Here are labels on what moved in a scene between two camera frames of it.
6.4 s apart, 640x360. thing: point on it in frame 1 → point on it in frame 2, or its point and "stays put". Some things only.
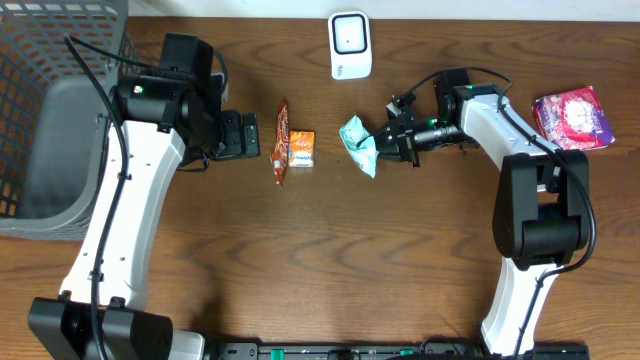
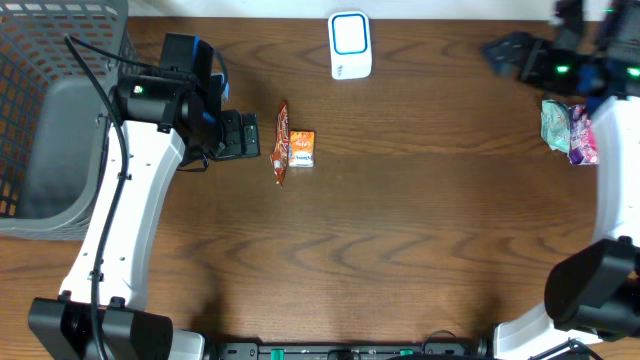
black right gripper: (399, 140) → (531, 69)
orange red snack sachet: (280, 154) stays put
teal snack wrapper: (364, 155) → (555, 124)
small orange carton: (302, 149) stays put
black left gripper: (250, 135) stays put
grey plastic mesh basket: (53, 112) stays put
